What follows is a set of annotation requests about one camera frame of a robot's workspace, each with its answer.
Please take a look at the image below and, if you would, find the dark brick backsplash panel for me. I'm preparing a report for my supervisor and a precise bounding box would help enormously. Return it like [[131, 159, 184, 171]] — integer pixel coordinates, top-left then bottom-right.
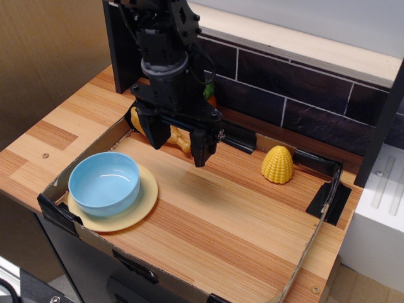
[[197, 34, 391, 156]]

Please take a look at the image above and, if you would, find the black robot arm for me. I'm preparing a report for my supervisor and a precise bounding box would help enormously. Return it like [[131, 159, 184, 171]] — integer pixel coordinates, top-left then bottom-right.
[[115, 1, 223, 167]]

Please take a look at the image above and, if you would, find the orange green toy vegetable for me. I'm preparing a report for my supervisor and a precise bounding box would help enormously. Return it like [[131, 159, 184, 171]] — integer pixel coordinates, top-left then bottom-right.
[[203, 83, 217, 108]]

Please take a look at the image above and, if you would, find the black vertical post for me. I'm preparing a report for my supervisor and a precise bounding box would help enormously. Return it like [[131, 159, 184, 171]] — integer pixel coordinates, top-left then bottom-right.
[[354, 61, 403, 187], [102, 1, 143, 93]]

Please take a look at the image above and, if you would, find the black vertical post left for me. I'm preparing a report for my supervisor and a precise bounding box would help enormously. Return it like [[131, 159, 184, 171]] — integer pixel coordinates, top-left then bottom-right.
[[102, 1, 143, 93]]

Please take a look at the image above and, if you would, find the yellow toy corn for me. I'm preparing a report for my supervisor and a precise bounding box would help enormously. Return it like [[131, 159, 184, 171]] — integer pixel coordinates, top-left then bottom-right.
[[261, 145, 294, 184]]

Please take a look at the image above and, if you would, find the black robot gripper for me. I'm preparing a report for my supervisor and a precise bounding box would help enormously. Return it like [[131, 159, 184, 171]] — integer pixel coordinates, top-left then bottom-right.
[[131, 52, 222, 167]]

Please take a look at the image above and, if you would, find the yellow toy chicken drumstick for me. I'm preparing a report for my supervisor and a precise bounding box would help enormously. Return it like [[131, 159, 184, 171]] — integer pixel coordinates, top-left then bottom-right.
[[129, 107, 191, 154]]

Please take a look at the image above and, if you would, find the white foam block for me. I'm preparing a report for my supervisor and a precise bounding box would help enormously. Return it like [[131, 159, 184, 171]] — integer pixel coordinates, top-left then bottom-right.
[[339, 145, 403, 292]]

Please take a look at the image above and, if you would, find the pale yellow plate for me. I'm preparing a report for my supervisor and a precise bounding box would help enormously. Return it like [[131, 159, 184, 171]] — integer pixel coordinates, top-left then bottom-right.
[[67, 165, 158, 232]]

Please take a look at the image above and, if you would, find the light blue bowl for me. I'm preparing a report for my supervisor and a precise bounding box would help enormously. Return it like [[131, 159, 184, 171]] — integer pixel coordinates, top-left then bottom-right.
[[68, 151, 141, 217]]

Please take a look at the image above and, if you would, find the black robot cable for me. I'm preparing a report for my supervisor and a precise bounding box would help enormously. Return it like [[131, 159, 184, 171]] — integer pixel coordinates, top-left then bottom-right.
[[186, 44, 217, 95]]

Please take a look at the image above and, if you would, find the black vertical post right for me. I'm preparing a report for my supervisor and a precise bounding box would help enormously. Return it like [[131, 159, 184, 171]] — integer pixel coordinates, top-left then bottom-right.
[[354, 61, 403, 187]]

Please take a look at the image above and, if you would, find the cardboard fence with black tape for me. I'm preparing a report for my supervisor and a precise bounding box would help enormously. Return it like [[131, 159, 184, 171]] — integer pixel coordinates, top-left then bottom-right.
[[38, 119, 352, 302]]

